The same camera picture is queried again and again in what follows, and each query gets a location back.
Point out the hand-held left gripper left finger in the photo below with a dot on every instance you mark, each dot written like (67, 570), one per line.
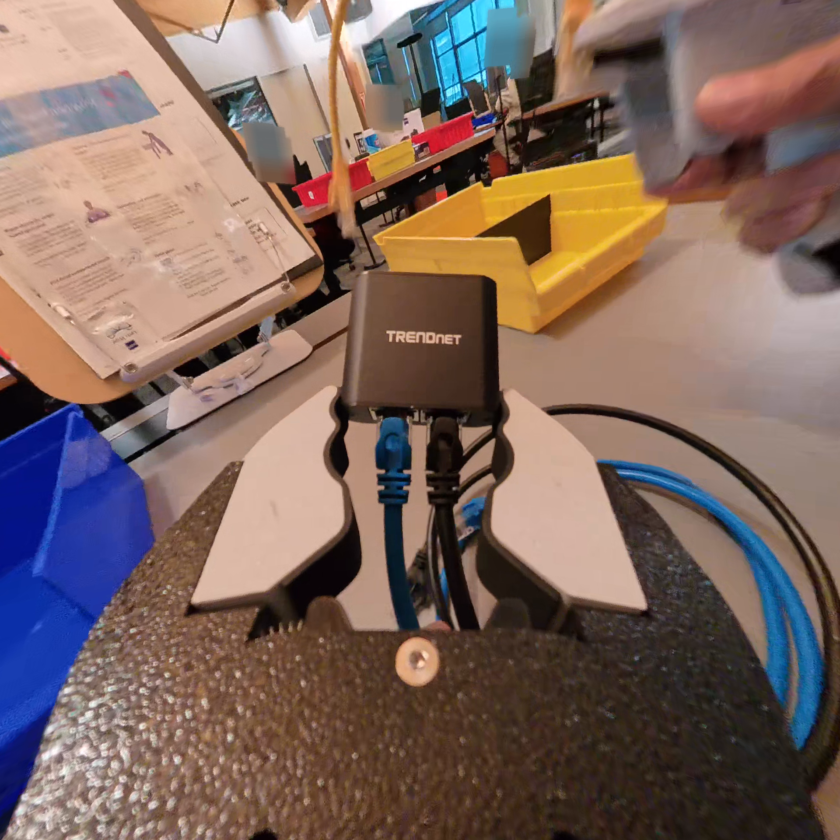
(275, 518)

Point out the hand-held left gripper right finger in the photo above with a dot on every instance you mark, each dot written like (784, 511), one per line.
(558, 518)

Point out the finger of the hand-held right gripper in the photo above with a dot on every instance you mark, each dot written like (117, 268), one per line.
(630, 29)

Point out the black ethernet splitter box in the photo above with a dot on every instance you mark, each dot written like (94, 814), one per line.
(420, 354)

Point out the yellow plastic bin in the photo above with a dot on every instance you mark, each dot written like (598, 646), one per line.
(459, 282)

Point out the grey desk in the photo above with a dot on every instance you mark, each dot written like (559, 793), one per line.
(656, 367)

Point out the person's right hand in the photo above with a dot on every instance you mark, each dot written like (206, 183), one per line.
(787, 98)

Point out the white clipboard stand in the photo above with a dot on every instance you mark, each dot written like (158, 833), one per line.
(275, 348)

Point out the black bin divider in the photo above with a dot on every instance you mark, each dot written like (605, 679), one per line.
(525, 229)

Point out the red plastic bin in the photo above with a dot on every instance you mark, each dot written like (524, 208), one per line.
(446, 134)
(321, 187)

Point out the blue plastic bin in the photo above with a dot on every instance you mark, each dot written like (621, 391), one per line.
(59, 525)

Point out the long background work table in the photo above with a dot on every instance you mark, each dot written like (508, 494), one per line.
(420, 167)

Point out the small yellow bin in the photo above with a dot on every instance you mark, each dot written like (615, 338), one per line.
(390, 161)

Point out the wooden clipboard with instruction sheets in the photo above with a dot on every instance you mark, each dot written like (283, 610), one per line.
(98, 197)

